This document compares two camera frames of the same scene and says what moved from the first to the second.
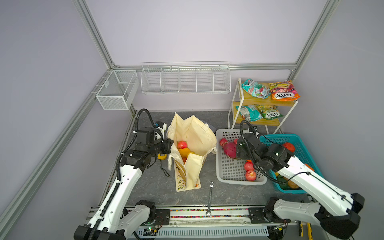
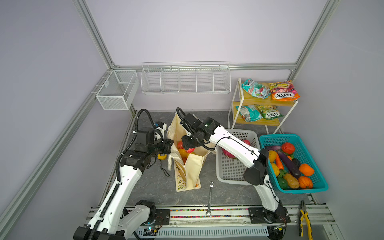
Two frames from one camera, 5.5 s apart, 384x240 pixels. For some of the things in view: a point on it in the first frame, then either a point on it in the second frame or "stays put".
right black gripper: x=240 y=154 to x=186 y=143
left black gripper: x=167 y=142 stays put
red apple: x=182 y=144 stays put
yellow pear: x=184 y=152 stays put
